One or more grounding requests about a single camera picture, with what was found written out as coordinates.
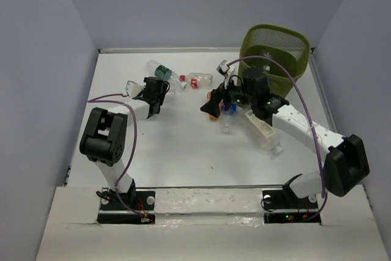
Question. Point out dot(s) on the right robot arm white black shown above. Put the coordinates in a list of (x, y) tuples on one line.
[(343, 159)]

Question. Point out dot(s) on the blue label bottle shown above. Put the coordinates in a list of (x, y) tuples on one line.
[(231, 110)]

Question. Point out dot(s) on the clear jar with residue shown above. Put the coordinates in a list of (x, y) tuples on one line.
[(228, 123)]

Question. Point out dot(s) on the red label clear bottle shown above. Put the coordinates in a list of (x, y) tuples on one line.
[(198, 80)]

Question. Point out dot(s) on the clear wide jar bottle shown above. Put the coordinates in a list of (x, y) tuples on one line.
[(170, 92)]

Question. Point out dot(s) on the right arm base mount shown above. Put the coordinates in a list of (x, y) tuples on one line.
[(282, 206)]

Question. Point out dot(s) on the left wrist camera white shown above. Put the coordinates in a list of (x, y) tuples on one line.
[(132, 89)]

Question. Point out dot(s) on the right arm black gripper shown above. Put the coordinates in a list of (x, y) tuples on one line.
[(212, 107)]

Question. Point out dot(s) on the metal rail table edge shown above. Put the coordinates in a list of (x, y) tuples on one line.
[(319, 85)]

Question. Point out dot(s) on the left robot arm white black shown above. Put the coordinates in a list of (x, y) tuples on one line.
[(110, 135)]

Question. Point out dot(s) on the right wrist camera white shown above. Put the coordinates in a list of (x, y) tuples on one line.
[(227, 71)]

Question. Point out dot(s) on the green mesh waste bin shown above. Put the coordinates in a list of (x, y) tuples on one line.
[(281, 51)]

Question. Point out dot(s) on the orange juice bottle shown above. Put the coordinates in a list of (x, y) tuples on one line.
[(214, 105)]

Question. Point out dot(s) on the clear bottle white label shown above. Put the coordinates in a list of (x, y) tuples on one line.
[(264, 136)]

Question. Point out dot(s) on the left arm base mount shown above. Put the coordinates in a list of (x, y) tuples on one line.
[(112, 210)]

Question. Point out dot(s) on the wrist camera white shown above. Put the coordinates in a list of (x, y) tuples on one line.
[(227, 71), (132, 89)]

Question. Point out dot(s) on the green label water bottle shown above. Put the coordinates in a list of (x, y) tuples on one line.
[(159, 70)]

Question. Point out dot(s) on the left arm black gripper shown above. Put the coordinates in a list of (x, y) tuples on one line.
[(160, 97)]

